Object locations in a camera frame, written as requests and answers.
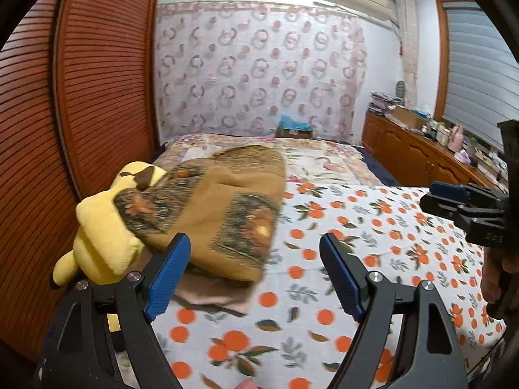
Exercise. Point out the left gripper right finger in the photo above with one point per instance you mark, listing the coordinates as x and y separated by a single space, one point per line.
427 353

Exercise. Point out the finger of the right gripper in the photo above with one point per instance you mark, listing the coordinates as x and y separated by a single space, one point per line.
448 190
447 208

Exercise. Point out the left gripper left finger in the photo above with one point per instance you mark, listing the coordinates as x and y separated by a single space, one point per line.
78 351

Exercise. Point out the brown patterned scarf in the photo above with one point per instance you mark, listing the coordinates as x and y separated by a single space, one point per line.
228 210

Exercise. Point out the person's right hand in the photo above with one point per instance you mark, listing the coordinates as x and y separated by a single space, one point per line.
491 272

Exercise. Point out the pink jug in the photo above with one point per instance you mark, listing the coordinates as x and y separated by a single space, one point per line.
456 139

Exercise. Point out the wooden sideboard cabinet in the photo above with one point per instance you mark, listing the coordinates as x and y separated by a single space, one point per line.
414 160

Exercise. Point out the navy blue blanket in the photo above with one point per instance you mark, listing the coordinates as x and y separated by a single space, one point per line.
377 168

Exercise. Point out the yellow plush toy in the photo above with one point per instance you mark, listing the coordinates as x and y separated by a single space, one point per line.
103 248

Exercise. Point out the cardboard box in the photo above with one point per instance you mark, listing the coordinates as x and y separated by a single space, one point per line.
406 118

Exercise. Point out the beige folded cloth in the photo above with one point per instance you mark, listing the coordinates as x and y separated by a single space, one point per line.
202 290

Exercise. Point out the grey window blind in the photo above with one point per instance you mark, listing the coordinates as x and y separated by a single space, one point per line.
482 86

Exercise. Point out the orange print bed sheet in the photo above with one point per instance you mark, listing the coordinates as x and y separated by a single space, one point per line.
299 334

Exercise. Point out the floral quilt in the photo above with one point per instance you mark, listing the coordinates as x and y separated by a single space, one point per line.
303 160

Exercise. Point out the blue item at headboard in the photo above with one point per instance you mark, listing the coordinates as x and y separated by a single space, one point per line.
289 128

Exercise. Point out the wooden louvered wardrobe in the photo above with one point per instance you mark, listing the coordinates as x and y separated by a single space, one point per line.
76 106

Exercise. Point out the circle pattern wall curtain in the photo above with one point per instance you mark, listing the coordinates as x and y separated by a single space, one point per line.
241 68

